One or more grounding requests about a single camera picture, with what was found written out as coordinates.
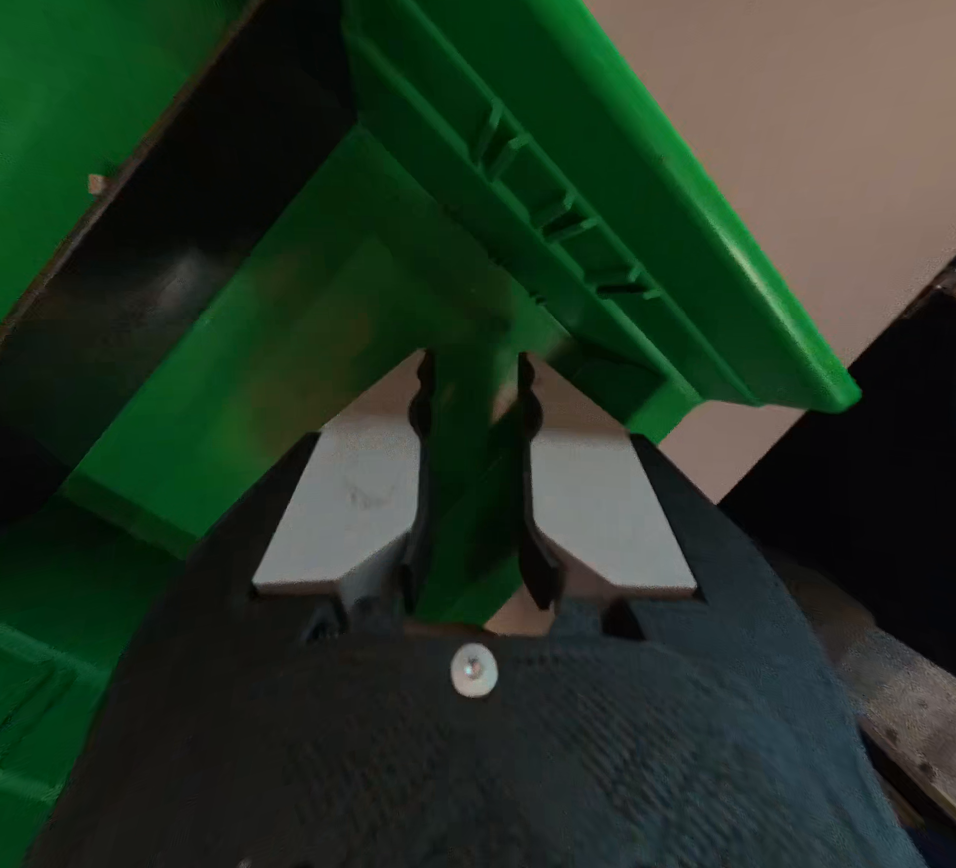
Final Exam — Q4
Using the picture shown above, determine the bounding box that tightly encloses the worn wooden plank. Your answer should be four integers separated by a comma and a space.
777, 554, 956, 817

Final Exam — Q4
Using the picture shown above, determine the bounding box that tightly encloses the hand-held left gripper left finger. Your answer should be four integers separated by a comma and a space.
252, 351, 436, 613

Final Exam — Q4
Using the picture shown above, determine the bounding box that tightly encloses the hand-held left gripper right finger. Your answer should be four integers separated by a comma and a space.
517, 353, 700, 613

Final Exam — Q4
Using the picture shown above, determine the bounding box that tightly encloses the dark cabinet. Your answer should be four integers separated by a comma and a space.
716, 261, 956, 667

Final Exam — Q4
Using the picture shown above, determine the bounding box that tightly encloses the green plastic bin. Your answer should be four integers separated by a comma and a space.
0, 0, 863, 868

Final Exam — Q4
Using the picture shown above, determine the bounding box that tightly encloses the black divider panel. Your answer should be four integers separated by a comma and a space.
0, 0, 358, 529

